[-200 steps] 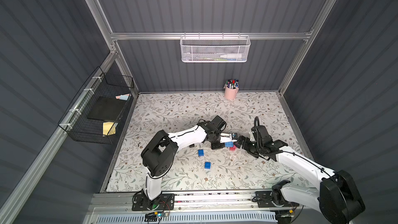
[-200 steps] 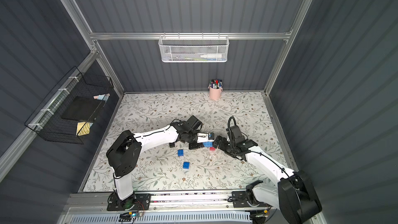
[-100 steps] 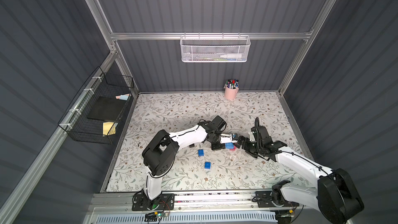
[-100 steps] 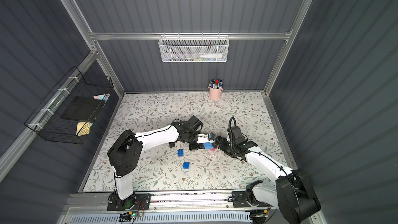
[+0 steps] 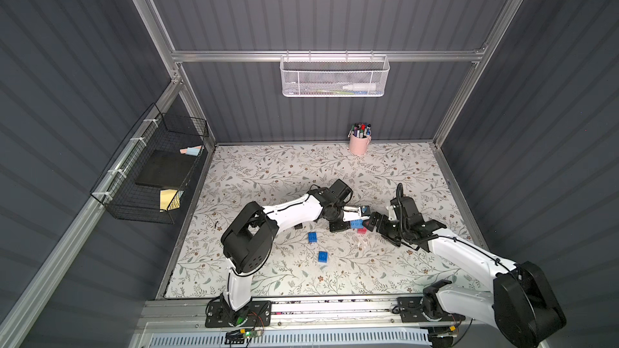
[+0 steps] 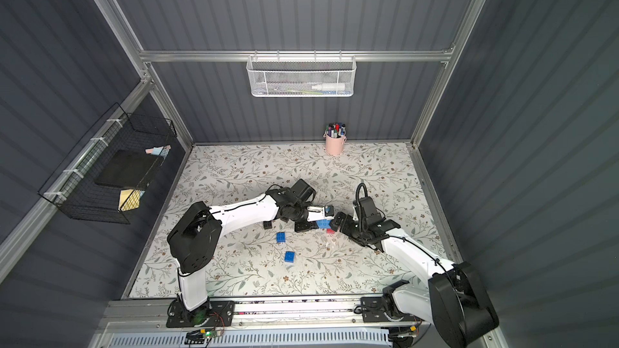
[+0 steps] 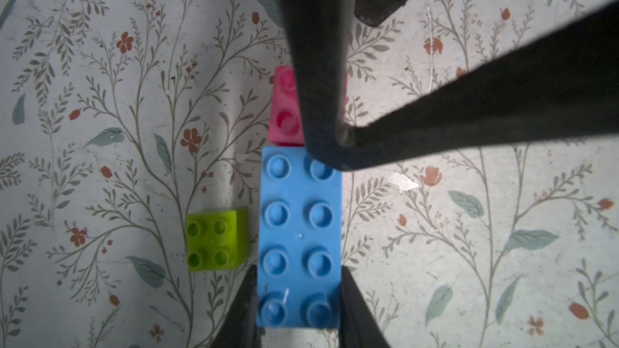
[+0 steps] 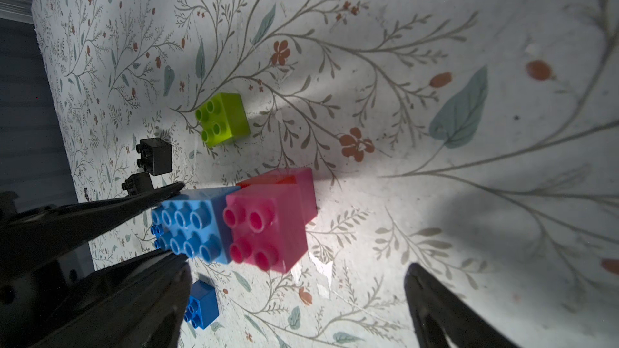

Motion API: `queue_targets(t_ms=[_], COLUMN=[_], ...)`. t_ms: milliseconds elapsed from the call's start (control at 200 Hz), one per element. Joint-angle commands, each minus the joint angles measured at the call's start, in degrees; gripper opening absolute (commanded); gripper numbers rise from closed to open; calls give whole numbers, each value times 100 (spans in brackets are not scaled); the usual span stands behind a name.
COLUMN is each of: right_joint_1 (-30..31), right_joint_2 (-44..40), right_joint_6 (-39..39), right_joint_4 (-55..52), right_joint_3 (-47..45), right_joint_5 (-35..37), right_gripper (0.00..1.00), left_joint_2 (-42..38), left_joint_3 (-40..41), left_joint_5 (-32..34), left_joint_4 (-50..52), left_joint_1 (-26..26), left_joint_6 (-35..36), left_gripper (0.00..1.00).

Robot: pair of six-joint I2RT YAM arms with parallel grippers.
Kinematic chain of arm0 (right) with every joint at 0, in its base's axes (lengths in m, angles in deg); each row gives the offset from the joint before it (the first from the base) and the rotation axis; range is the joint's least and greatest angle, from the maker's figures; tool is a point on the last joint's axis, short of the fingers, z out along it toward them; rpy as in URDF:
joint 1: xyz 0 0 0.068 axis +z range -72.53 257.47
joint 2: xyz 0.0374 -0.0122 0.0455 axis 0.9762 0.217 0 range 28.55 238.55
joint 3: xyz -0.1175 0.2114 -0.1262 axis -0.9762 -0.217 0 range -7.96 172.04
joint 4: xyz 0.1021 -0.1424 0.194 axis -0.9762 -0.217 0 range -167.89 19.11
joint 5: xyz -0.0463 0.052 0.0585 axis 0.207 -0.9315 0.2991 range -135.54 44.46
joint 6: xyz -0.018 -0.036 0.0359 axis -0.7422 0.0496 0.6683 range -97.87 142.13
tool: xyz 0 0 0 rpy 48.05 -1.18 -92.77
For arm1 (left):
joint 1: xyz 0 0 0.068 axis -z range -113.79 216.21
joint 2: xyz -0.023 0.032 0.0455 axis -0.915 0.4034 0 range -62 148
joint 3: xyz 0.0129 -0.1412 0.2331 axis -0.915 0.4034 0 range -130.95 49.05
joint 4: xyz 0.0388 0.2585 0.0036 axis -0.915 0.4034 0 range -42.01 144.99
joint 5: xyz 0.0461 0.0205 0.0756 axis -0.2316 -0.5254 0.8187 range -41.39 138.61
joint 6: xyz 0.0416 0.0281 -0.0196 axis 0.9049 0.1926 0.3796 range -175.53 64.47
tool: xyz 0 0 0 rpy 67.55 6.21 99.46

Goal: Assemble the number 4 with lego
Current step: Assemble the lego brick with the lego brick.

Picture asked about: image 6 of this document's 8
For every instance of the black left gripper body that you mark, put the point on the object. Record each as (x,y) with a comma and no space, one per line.
(304,225)

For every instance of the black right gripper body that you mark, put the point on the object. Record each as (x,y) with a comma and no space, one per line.
(339,221)

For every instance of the light blue long lego brick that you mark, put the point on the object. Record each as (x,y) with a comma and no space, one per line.
(323,224)

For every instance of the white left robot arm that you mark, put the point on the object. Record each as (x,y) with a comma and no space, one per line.
(194,239)

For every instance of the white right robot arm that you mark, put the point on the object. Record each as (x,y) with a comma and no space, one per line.
(430,285)

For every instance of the blue lego brick lower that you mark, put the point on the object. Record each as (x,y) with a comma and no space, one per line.
(289,257)

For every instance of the pink metal pen bucket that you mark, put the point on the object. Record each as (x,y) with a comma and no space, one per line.
(334,146)

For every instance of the markers in bucket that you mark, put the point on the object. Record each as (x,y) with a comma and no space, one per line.
(335,131)

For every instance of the white bottle in basket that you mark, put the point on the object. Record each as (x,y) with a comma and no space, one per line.
(329,87)

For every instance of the pastel sticky notes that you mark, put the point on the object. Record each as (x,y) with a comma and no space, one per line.
(159,151)

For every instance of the yellow sticky note pad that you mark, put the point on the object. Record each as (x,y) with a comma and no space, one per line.
(129,199)

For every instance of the black notebook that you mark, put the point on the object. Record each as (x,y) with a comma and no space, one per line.
(129,169)

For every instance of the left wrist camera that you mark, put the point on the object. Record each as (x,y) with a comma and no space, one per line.
(303,192)

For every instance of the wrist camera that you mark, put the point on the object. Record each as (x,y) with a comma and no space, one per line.
(303,192)
(365,208)

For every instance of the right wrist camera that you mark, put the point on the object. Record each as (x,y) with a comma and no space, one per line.
(365,208)

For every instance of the white wire wall basket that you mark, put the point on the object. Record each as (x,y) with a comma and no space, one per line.
(293,79)

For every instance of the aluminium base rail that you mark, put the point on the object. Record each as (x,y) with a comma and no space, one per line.
(247,312)

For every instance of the black wire side basket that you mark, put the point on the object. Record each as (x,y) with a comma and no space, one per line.
(71,188)

